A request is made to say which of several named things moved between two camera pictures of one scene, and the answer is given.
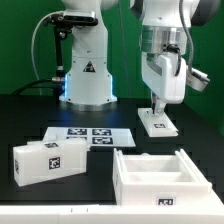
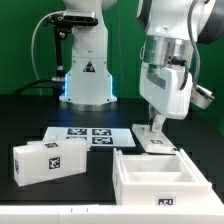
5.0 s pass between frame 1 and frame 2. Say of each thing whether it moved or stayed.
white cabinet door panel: moved
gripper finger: moved
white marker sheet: stayed
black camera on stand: stayed
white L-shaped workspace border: stayed
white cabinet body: stayed
